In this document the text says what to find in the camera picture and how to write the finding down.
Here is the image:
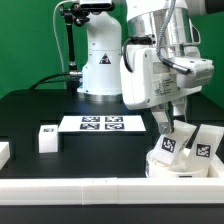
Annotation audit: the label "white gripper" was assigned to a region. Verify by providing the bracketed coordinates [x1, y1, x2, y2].
[120, 45, 214, 134]

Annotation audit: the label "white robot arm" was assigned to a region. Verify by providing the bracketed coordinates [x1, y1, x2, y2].
[80, 0, 224, 134]

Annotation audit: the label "white marker sheet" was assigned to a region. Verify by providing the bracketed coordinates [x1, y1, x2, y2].
[58, 115, 146, 132]

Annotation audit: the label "white U-shaped wall fence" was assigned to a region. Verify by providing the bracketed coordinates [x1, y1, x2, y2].
[0, 141, 224, 206]

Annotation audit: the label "black cables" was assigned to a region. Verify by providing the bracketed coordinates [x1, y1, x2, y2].
[29, 72, 83, 90]

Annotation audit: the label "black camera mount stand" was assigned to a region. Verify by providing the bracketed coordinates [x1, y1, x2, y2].
[59, 0, 121, 96]

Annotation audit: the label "white cable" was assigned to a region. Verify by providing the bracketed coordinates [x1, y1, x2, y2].
[52, 0, 75, 73]

